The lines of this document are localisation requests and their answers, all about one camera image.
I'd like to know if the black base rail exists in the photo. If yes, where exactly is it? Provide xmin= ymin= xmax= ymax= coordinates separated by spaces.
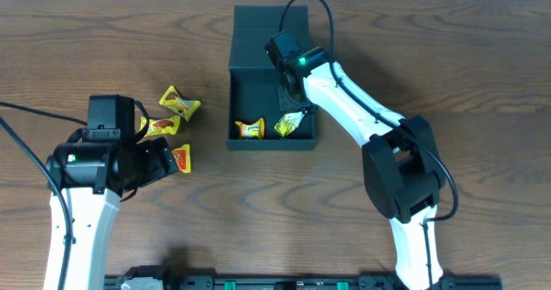
xmin=102 ymin=264 xmax=504 ymax=290

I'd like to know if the black open gift box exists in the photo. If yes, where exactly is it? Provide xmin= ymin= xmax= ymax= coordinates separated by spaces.
xmin=226 ymin=5 xmax=317 ymax=151

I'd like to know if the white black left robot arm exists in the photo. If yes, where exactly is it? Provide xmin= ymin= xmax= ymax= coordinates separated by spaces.
xmin=44 ymin=138 xmax=178 ymax=289

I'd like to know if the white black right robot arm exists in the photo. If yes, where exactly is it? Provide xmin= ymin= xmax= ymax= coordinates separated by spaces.
xmin=266 ymin=46 xmax=444 ymax=289

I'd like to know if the yellow orange snack packet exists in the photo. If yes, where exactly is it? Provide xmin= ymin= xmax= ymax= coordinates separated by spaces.
xmin=171 ymin=144 xmax=191 ymax=173

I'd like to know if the yellow Apollo cake packet far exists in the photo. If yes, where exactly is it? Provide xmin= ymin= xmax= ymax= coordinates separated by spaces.
xmin=159 ymin=85 xmax=201 ymax=121

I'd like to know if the yellow Julie's peanut butter packet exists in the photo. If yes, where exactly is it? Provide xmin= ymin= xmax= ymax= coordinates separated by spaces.
xmin=235 ymin=118 xmax=265 ymax=139

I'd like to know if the yellow Apollo cake packet middle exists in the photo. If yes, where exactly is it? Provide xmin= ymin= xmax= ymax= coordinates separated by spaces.
xmin=140 ymin=115 xmax=181 ymax=137

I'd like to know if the green yellow snack packet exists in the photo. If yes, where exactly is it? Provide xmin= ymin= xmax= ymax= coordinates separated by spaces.
xmin=273 ymin=111 xmax=305 ymax=138

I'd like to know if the yellow apollo cake packet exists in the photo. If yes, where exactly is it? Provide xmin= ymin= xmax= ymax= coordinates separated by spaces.
xmin=159 ymin=85 xmax=201 ymax=121
xmin=140 ymin=115 xmax=181 ymax=137

